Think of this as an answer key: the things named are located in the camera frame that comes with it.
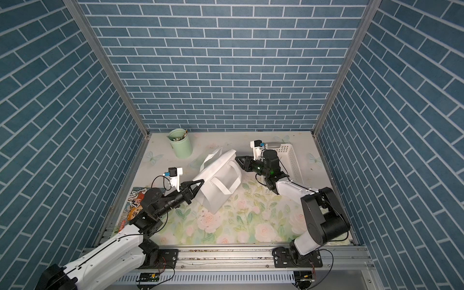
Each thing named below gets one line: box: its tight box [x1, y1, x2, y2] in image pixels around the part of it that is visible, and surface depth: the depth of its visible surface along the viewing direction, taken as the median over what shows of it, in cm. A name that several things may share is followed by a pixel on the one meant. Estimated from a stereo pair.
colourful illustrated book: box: [114, 186, 151, 234], surface depth 88 cm
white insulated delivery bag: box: [193, 147, 242, 215], surface depth 77 cm
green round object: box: [166, 128, 193, 159], surface depth 104 cm
